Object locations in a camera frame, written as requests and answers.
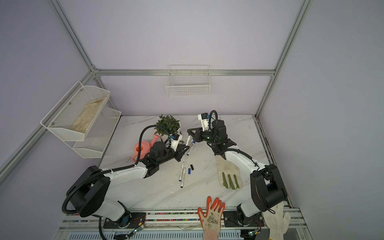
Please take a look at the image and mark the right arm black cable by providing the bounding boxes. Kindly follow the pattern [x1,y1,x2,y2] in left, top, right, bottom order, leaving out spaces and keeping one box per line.
[208,109,277,215]

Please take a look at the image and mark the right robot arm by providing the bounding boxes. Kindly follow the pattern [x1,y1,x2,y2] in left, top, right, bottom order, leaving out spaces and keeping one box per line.
[187,120,288,218]

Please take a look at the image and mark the orange palm work glove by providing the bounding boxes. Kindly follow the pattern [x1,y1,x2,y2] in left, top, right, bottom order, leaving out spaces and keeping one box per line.
[198,196,226,240]

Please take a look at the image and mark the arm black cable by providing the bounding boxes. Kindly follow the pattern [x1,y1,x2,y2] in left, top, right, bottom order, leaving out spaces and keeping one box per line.
[208,109,277,215]
[61,124,173,240]

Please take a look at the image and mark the white cotton glove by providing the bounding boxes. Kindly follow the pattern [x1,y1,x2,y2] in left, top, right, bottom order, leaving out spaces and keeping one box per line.
[263,202,292,240]

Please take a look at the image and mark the beige green-fingered glove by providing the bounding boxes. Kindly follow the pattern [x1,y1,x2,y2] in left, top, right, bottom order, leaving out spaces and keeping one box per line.
[216,156,243,190]

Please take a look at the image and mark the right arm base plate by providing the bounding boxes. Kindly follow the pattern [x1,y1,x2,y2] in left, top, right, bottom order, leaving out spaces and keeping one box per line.
[223,211,264,228]

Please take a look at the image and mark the upper white mesh shelf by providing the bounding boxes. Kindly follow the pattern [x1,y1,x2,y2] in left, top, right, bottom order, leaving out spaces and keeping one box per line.
[41,82,110,142]

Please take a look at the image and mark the white marker pen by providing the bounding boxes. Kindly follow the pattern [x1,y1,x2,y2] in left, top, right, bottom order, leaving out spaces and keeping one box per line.
[179,162,185,182]
[187,140,196,156]
[186,136,194,146]
[180,167,186,188]

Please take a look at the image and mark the pink watering can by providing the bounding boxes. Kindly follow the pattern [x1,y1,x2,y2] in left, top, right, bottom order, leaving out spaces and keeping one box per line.
[132,135,161,163]

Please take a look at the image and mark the white mesh shelf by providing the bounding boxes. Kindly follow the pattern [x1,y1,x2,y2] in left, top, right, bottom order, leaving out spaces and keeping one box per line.
[41,82,110,142]
[73,107,121,159]

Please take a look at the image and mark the lower white mesh shelf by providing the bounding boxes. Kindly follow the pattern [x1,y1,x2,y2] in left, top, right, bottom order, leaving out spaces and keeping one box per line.
[73,107,121,159]

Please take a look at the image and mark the white wire wall basket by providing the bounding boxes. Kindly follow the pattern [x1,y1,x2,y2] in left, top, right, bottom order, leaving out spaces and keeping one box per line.
[166,65,211,97]

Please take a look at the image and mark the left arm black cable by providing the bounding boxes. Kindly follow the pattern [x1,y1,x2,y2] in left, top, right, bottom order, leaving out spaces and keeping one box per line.
[61,124,173,240]

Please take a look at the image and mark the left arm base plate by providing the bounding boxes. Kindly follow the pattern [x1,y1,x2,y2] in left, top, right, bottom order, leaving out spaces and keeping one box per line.
[103,212,147,229]

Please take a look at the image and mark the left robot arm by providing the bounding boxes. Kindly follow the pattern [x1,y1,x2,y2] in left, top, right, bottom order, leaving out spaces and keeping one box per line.
[62,142,190,221]

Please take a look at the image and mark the potted green plant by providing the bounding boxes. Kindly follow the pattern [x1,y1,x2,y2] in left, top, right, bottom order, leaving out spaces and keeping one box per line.
[155,115,181,142]

